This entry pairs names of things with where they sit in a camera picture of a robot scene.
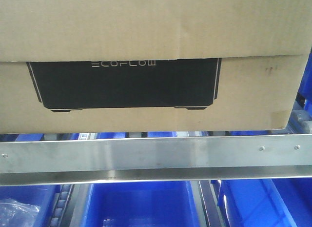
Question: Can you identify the silver shelf front rail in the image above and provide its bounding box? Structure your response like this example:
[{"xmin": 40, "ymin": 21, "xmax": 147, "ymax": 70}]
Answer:
[{"xmin": 0, "ymin": 134, "xmax": 312, "ymax": 186}]

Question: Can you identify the brown cardboard EcoFlow box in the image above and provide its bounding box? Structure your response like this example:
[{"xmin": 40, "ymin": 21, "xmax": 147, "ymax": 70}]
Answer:
[{"xmin": 0, "ymin": 0, "xmax": 312, "ymax": 134}]

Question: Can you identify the blue bin below rail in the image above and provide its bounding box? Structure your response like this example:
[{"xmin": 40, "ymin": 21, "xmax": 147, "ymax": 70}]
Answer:
[
  {"xmin": 83, "ymin": 181, "xmax": 199, "ymax": 227},
  {"xmin": 215, "ymin": 178, "xmax": 312, "ymax": 227}
]

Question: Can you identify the blue bin centre below rail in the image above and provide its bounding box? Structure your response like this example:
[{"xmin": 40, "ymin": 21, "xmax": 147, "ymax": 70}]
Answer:
[{"xmin": 83, "ymin": 181, "xmax": 199, "ymax": 227}]

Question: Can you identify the grey roller track lower left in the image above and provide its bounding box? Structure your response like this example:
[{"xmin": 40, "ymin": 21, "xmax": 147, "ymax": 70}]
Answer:
[{"xmin": 49, "ymin": 184, "xmax": 74, "ymax": 227}]

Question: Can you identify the blue bin right below rail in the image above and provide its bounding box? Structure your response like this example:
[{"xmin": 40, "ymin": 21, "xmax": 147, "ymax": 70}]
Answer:
[{"xmin": 215, "ymin": 178, "xmax": 312, "ymax": 227}]

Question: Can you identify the clear plastic bag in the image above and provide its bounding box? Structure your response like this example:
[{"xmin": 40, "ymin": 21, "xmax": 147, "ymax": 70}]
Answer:
[{"xmin": 0, "ymin": 199, "xmax": 40, "ymax": 227}]

